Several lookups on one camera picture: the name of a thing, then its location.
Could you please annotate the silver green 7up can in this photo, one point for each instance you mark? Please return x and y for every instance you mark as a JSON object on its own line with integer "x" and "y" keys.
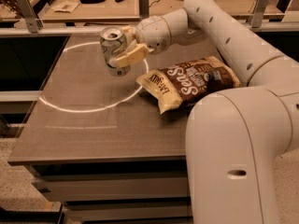
{"x": 113, "y": 42}

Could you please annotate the middle metal bracket post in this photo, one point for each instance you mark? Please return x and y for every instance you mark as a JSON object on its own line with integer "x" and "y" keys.
{"x": 144, "y": 10}

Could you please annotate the paper card on back table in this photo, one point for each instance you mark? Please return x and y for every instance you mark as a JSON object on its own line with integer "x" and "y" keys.
{"x": 66, "y": 7}

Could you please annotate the left metal bracket post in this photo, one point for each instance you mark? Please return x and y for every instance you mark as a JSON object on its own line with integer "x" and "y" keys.
{"x": 32, "y": 21}

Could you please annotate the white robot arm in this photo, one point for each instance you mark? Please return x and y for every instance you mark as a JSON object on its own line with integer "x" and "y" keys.
{"x": 232, "y": 136}

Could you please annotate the right metal bracket post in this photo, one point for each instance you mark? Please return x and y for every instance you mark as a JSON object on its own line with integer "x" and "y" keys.
{"x": 256, "y": 19}

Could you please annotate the brown yellow chips bag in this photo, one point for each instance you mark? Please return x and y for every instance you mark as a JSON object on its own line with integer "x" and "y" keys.
{"x": 184, "y": 84}

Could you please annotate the metal bracket post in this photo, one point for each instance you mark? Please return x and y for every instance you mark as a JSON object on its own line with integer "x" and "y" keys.
{"x": 144, "y": 10}
{"x": 32, "y": 21}
{"x": 256, "y": 19}

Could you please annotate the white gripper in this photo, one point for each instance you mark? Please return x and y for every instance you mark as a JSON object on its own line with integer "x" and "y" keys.
{"x": 149, "y": 31}

